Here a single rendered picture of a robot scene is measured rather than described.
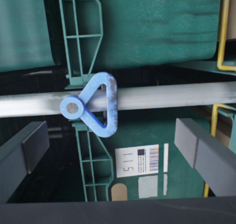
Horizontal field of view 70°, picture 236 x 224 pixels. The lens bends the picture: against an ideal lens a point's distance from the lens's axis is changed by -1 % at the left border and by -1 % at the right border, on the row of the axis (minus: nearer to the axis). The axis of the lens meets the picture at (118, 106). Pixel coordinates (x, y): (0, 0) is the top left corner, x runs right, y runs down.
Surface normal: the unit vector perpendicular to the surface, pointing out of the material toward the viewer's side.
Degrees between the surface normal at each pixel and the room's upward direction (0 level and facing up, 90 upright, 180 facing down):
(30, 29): 91
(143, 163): 94
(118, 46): 94
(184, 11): 92
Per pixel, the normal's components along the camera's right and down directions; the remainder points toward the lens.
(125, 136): 0.11, 0.27
